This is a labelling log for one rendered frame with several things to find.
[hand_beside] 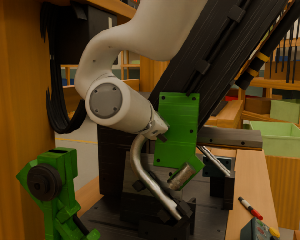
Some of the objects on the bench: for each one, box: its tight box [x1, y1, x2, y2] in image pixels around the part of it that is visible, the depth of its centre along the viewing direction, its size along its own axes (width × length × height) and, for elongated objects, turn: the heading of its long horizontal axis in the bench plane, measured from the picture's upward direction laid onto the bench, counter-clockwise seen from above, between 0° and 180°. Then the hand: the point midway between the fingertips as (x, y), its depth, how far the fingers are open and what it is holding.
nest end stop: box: [172, 210, 193, 231], centre depth 73 cm, size 4×7×6 cm, turn 161°
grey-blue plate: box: [202, 155, 232, 198], centre depth 96 cm, size 10×2×14 cm, turn 71°
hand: (155, 124), depth 76 cm, fingers closed on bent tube, 3 cm apart
